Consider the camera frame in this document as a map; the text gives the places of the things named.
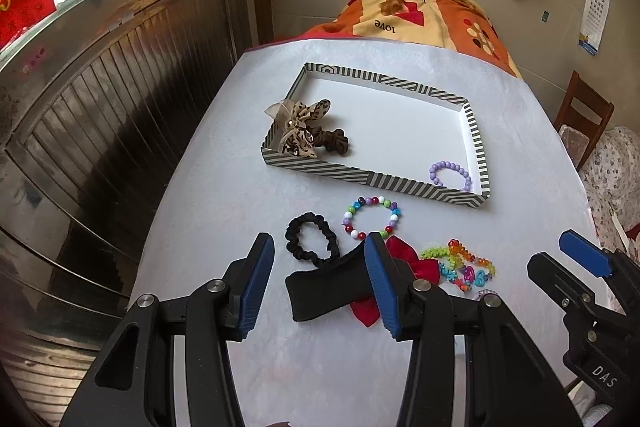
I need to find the purple bead bracelet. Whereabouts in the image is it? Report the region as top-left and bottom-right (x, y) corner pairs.
(428, 161), (473, 192)

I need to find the wooden chair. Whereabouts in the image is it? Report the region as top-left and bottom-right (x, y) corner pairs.
(552, 71), (615, 170)

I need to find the floral cushion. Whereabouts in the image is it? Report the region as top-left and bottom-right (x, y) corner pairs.
(559, 124), (640, 268)

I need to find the multicolour bead bracelet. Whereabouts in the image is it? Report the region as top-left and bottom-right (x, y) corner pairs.
(342, 196), (404, 242)

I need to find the black scrunchie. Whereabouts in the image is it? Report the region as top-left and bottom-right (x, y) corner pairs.
(285, 212), (342, 268)

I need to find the metal door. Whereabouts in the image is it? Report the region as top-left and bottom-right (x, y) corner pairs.
(0, 0), (256, 427)

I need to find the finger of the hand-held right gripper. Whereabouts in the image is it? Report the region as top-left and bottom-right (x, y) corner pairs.
(558, 229), (640, 303)
(526, 251), (618, 325)

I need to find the striped cardboard tray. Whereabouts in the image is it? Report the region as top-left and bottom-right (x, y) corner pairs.
(259, 62), (492, 211)

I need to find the red bow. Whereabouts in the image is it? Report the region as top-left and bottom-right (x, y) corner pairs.
(347, 236), (441, 327)

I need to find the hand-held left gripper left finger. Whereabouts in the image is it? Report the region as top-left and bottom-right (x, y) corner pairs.
(60, 232), (276, 427)

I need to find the eye chart poster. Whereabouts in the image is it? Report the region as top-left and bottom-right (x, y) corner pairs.
(579, 0), (616, 56)

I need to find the orange printed blanket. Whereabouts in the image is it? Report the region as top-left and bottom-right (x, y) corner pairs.
(247, 0), (523, 80)

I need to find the brown scrunchie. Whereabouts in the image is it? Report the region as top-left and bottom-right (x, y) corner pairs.
(307, 127), (351, 156)

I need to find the black headband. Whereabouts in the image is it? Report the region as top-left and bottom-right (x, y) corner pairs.
(285, 243), (381, 323)

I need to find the green flower bead bracelet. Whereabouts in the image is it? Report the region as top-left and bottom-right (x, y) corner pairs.
(421, 246), (462, 278)

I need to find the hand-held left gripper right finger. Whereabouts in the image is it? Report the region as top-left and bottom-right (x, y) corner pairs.
(364, 232), (583, 427)

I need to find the orange bead bracelet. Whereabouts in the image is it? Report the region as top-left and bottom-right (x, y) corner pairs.
(447, 238), (496, 273)

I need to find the leopard print bow hair tie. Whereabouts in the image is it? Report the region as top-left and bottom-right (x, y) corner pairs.
(265, 98), (332, 159)

